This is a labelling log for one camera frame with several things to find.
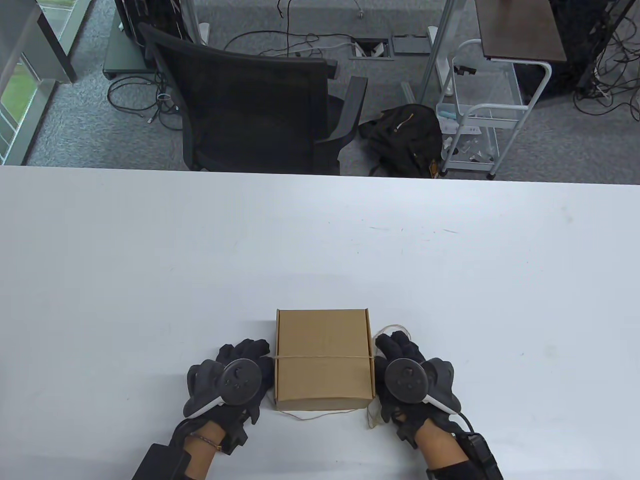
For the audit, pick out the person's right hand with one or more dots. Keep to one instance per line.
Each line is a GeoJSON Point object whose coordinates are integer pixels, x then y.
{"type": "Point", "coordinates": [400, 347]}

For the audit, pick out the person's left hand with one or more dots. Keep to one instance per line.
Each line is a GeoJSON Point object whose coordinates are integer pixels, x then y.
{"type": "Point", "coordinates": [247, 350]}

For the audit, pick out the brown cardboard box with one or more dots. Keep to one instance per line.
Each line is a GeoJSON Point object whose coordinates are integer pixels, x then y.
{"type": "Point", "coordinates": [320, 380]}

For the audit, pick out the person's left forearm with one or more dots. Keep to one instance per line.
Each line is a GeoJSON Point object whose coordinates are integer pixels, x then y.
{"type": "Point", "coordinates": [200, 460]}

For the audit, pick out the person's right forearm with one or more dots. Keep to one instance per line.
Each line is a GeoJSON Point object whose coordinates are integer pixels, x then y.
{"type": "Point", "coordinates": [440, 445]}

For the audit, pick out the black wrist-worn sensor box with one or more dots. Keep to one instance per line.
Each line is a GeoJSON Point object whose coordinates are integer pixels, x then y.
{"type": "Point", "coordinates": [160, 462]}
{"type": "Point", "coordinates": [482, 455]}

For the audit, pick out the open floor socket box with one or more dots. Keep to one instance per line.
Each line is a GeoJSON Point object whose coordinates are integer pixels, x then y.
{"type": "Point", "coordinates": [371, 49]}

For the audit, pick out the grey and white hand controller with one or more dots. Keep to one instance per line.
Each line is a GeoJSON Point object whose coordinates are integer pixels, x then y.
{"type": "Point", "coordinates": [240, 382]}
{"type": "Point", "coordinates": [405, 380]}

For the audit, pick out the black backpack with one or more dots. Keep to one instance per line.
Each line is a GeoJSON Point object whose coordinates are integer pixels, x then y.
{"type": "Point", "coordinates": [405, 135]}

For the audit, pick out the black mesh office chair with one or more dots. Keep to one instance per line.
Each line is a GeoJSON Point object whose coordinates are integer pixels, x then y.
{"type": "Point", "coordinates": [250, 110]}

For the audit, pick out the grey floor plate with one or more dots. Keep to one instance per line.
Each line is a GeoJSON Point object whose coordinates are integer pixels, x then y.
{"type": "Point", "coordinates": [410, 45]}

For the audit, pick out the brown wooden side desk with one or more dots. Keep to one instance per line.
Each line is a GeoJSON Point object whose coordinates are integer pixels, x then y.
{"type": "Point", "coordinates": [520, 30]}

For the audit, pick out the black equipment rack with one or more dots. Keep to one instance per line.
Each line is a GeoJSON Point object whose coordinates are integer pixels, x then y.
{"type": "Point", "coordinates": [580, 40]}
{"type": "Point", "coordinates": [150, 15]}

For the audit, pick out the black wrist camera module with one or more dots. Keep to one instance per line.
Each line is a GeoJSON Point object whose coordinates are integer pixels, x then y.
{"type": "Point", "coordinates": [235, 437]}
{"type": "Point", "coordinates": [406, 430]}

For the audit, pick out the aluminium frame post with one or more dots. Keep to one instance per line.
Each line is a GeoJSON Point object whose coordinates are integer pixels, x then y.
{"type": "Point", "coordinates": [437, 50]}

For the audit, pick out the grey metal base plate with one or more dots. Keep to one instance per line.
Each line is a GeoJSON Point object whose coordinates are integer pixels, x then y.
{"type": "Point", "coordinates": [122, 55]}

